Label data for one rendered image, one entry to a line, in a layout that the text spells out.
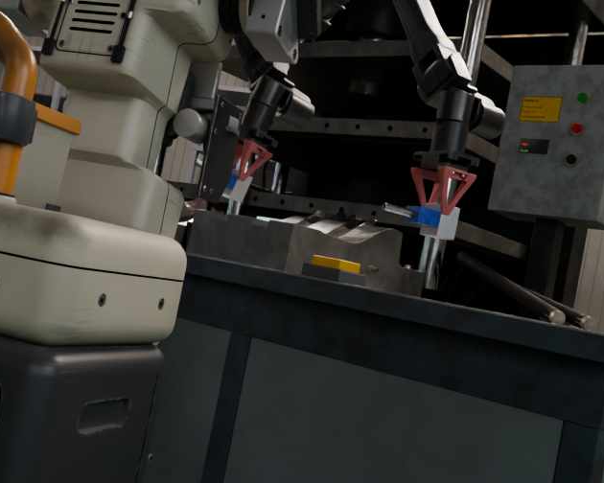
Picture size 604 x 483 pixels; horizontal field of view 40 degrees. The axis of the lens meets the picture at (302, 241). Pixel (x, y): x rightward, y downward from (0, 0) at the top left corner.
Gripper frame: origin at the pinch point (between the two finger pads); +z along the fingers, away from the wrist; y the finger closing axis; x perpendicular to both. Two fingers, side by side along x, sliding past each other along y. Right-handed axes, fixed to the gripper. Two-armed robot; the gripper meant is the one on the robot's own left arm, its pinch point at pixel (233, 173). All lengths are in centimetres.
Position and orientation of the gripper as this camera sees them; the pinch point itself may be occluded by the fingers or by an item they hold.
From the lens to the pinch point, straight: 164.8
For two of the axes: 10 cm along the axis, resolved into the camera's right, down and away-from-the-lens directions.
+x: -5.8, -3.2, -7.5
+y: -7.1, -2.4, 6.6
